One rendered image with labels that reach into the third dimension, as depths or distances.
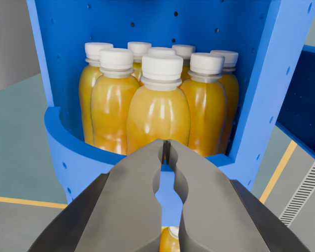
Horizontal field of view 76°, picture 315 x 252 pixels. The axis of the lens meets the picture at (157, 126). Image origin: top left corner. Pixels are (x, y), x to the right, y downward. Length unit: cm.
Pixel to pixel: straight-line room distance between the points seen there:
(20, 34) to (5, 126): 134
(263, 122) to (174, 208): 10
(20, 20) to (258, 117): 58
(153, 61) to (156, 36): 22
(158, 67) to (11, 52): 47
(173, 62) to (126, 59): 7
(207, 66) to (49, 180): 193
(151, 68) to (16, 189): 217
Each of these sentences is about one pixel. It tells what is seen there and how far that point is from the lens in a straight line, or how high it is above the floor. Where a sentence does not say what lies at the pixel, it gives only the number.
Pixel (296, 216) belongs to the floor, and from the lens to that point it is 256.
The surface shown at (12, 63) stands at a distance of 61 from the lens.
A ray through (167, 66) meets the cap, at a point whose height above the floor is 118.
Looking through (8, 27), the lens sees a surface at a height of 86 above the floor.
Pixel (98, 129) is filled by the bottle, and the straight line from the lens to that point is 26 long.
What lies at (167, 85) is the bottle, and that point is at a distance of 19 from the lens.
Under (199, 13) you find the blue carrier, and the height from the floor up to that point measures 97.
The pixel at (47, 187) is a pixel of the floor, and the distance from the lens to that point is 213.
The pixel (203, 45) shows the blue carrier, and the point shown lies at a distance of 39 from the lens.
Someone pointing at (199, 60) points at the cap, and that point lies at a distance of 24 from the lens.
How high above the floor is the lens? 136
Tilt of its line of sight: 63 degrees down
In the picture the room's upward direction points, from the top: 180 degrees counter-clockwise
